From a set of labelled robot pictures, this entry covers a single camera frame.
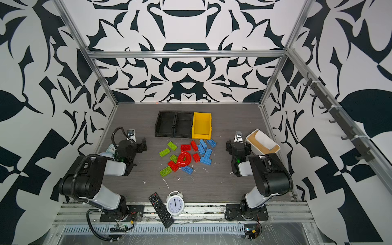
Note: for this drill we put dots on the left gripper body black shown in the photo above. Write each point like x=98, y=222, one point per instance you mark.
x=140, y=145

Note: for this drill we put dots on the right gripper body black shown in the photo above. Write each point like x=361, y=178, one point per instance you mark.
x=229, y=146

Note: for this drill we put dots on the blue lego long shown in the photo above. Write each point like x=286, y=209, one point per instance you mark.
x=201, y=149

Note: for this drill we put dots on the red arch lego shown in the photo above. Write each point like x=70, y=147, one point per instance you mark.
x=184, y=159

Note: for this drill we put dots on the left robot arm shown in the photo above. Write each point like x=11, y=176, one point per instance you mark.
x=84, y=180

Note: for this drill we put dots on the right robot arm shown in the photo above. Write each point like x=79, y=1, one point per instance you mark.
x=271, y=177

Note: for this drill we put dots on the small green alarm clock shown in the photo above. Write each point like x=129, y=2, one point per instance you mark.
x=111, y=149

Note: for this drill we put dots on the white tissue box wooden lid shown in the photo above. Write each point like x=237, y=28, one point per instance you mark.
x=261, y=144

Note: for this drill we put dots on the green lego upper left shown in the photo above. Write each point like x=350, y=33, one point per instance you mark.
x=164, y=152

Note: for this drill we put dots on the green lego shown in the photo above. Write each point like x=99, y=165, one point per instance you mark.
x=164, y=152
x=166, y=171
x=173, y=158
x=172, y=146

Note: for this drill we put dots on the green lego bottom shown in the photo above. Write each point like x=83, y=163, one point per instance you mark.
x=166, y=171

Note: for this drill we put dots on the black bin left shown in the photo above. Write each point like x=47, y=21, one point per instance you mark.
x=165, y=124

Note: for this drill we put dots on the black bin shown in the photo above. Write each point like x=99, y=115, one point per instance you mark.
x=165, y=124
x=184, y=125

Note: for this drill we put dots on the red lego upright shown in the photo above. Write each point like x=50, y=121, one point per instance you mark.
x=194, y=146

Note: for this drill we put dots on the green lego top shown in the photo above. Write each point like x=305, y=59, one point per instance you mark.
x=172, y=146

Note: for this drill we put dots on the yellow bin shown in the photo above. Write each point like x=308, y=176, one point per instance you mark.
x=202, y=126

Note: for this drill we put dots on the green lego centre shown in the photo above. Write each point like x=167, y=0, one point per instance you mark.
x=173, y=158

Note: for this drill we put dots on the red lego lower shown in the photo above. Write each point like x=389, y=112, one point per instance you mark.
x=173, y=166

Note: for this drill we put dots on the red lego flat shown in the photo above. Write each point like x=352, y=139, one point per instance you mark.
x=185, y=147

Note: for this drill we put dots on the black bin middle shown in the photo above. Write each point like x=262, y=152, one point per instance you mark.
x=184, y=125

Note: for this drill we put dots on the white twin-bell alarm clock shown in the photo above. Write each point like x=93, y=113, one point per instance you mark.
x=175, y=203

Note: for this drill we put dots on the black remote control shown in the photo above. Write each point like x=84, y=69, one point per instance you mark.
x=161, y=210

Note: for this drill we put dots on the small circuit board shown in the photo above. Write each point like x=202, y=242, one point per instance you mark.
x=252, y=233

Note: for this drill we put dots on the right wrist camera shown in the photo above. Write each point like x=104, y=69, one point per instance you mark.
x=238, y=137

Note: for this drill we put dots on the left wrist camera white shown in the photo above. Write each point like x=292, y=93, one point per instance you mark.
x=131, y=135

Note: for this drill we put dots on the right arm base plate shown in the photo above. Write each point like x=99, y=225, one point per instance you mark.
x=238, y=212

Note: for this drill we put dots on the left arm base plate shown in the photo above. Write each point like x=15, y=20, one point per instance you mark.
x=131, y=213

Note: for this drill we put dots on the white cable duct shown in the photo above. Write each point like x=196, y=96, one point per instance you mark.
x=158, y=229

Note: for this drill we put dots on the black hook rail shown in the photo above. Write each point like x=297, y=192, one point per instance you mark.
x=340, y=117

